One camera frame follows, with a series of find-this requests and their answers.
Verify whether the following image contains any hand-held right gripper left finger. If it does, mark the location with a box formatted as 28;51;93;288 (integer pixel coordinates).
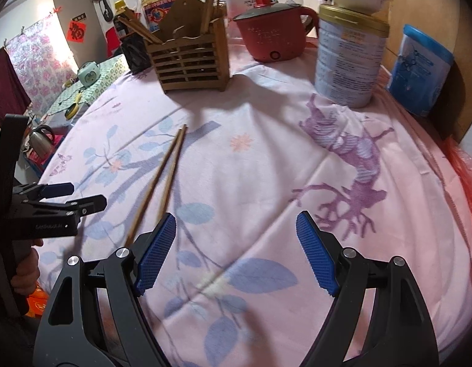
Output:
32;212;178;367

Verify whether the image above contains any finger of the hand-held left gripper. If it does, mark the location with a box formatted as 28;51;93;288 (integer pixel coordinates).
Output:
12;183;75;199
22;194;107;218

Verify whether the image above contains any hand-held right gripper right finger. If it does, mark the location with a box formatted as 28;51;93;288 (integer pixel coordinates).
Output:
295;210;439;367

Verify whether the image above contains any wooden slatted chopstick holder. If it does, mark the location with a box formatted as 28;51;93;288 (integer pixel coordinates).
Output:
146;0;231;93

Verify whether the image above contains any person's left hand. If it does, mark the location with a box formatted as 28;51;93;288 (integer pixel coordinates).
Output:
10;238;44;295

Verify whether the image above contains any steel kettle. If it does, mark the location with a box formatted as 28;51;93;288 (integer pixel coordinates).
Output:
27;124;57;157

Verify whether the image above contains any orange box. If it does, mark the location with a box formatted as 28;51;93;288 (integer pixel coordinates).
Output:
25;283;49;320

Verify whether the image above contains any pink printed sheet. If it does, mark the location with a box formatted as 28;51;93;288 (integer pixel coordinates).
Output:
37;31;472;367

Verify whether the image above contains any dark red cloth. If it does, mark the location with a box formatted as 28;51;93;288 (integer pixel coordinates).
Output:
0;50;32;128

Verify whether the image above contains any small green appliance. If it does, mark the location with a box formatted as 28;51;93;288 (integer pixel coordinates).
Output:
77;61;101;86

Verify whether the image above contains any floral hanging cloth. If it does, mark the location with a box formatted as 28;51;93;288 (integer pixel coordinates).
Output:
4;19;78;119

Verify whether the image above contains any green patterned tablecloth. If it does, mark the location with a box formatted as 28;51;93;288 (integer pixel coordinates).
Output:
39;54;131;127

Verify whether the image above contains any red garment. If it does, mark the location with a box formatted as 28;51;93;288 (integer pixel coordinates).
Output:
106;27;122;58

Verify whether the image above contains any red door poster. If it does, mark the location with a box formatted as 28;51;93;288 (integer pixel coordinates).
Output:
67;21;87;43

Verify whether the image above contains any orange plastic bag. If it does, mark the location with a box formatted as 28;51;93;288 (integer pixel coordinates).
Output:
443;138;472;245

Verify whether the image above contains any grey door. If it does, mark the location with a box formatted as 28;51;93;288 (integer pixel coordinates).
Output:
51;0;110;73

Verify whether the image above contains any dark sauce bottle yellow cap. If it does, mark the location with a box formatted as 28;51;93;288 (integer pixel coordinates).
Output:
113;0;145;41

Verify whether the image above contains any white tin with gold lid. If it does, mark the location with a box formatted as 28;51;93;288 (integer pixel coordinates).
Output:
314;3;390;108

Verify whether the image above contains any black hanging bag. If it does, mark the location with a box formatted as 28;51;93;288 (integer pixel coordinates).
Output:
94;0;114;21

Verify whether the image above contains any blue canister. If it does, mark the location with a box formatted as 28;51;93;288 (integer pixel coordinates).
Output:
387;24;455;117

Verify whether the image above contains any yellow cooking oil bottle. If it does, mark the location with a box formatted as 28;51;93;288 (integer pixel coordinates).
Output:
140;0;193;33

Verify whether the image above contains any red electric pot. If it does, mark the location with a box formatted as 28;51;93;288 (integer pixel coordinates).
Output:
232;0;321;63

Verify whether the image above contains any grey pot lid red knob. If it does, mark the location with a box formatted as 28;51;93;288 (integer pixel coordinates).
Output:
233;0;302;21

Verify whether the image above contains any wooden board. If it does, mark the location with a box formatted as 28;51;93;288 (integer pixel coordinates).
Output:
360;0;472;142

